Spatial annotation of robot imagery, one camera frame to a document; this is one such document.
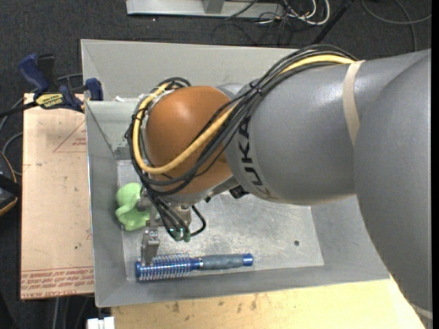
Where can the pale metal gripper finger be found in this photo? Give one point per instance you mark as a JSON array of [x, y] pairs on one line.
[[149, 249], [143, 205]]

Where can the light green toy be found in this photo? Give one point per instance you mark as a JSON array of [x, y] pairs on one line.
[[127, 197]]

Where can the brown cardboard board red print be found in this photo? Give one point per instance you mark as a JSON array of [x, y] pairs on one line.
[[55, 197]]

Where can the grey metal bin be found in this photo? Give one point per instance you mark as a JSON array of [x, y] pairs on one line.
[[274, 225]]

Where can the black cylinder on white bracket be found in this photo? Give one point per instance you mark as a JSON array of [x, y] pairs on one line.
[[239, 192]]

